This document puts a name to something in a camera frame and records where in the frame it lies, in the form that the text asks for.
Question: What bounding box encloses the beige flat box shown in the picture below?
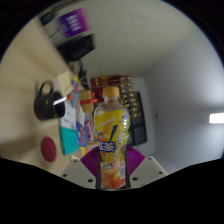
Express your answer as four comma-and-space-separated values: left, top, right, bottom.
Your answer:
53, 70, 76, 98

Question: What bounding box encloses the teal and white book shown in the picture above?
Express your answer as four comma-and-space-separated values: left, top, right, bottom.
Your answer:
58, 99, 81, 156

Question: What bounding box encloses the ceiling tube light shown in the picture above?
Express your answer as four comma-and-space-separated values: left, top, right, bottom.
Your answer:
209, 112, 224, 125

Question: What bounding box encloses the blue brochure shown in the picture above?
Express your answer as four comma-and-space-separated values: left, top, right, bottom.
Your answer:
74, 106, 89, 148

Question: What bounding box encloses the dark glass door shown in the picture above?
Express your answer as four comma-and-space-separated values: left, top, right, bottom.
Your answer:
128, 91, 148, 146

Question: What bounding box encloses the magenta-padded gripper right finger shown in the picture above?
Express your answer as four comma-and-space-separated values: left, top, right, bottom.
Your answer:
124, 144, 168, 188

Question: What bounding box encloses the pink packet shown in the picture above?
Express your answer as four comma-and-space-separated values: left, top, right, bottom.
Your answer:
84, 119, 95, 143

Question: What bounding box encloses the yellow gift box red ribbon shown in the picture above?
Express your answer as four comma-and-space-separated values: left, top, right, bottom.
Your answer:
78, 89, 102, 114

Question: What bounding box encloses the flat round red coaster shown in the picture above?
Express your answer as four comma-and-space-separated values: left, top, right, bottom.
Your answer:
40, 136, 58, 163

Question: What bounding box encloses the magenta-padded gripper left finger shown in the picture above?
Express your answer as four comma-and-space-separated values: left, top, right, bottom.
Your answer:
60, 144, 101, 188

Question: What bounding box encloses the black dotted mug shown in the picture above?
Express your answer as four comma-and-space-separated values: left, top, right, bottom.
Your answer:
33, 80, 67, 122

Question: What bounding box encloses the purple sign board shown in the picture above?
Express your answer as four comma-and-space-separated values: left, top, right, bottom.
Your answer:
58, 8, 92, 38

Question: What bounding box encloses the black office chair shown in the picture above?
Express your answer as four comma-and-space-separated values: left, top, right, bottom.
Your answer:
56, 33, 96, 63

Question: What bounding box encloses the yellow-labelled drink bottle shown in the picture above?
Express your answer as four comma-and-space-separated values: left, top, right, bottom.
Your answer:
93, 85, 131, 190

